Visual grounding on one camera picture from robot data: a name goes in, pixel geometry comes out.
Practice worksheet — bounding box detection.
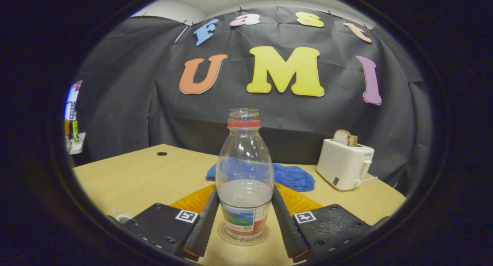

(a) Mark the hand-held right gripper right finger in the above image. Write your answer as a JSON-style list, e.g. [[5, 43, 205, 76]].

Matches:
[[271, 182, 372, 261]]

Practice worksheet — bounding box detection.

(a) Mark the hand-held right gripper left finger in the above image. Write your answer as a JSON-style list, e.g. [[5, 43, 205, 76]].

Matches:
[[122, 183, 221, 261]]

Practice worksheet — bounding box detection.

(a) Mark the round wooden coaster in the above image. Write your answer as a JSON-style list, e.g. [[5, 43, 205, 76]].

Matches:
[[218, 219, 269, 246]]

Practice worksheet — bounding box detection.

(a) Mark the clear plastic water bottle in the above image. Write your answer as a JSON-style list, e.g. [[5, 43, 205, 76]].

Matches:
[[215, 108, 275, 238]]

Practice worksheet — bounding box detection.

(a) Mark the white floral teacup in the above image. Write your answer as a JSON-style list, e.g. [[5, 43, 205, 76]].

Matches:
[[111, 208, 133, 224]]

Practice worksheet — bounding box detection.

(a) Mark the blue towel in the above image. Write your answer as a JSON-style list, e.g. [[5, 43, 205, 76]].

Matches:
[[205, 158, 316, 192]]

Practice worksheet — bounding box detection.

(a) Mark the white toaster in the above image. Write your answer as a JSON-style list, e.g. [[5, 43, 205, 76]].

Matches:
[[316, 138, 375, 191]]

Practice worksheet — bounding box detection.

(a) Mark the black backdrop cloth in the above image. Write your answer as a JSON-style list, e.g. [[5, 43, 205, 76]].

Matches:
[[75, 6, 432, 197]]

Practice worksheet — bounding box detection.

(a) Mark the white side desk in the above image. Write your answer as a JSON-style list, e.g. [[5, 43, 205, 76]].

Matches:
[[67, 132, 86, 155]]

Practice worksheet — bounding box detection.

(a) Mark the computer monitor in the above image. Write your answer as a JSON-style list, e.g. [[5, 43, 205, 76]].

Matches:
[[64, 80, 83, 122]]

